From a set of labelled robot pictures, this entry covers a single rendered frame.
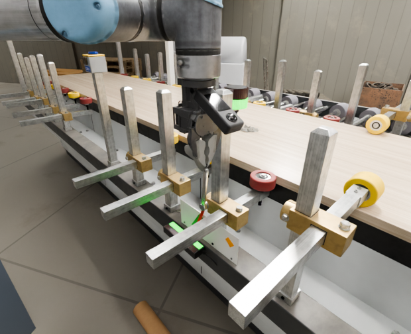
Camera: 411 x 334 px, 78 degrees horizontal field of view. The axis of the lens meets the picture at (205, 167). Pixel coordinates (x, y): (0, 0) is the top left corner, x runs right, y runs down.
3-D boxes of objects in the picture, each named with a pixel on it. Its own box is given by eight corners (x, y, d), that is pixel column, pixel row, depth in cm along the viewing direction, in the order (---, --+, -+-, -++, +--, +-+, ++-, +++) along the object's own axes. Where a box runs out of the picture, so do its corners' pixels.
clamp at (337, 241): (339, 260, 47) (345, 239, 45) (276, 224, 56) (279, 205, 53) (351, 243, 51) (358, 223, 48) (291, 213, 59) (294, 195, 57)
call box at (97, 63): (91, 75, 106) (87, 55, 102) (85, 73, 111) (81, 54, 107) (108, 73, 110) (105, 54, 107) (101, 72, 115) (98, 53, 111)
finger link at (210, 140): (200, 160, 66) (199, 126, 62) (216, 167, 63) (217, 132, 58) (191, 164, 65) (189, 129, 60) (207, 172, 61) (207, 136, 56)
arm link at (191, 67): (230, 54, 50) (193, 56, 44) (229, 79, 53) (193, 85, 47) (200, 52, 56) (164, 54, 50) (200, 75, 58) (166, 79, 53)
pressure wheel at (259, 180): (262, 215, 78) (266, 183, 73) (242, 204, 83) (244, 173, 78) (276, 205, 83) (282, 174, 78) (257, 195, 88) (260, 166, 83)
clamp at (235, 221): (236, 231, 68) (236, 217, 66) (202, 209, 77) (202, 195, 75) (249, 222, 72) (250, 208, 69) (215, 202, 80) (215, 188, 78)
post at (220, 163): (218, 248, 79) (223, 91, 57) (210, 242, 81) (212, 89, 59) (225, 242, 81) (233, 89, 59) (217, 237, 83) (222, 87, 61)
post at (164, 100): (171, 219, 97) (161, 91, 75) (166, 215, 99) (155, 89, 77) (178, 215, 99) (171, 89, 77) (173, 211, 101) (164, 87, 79)
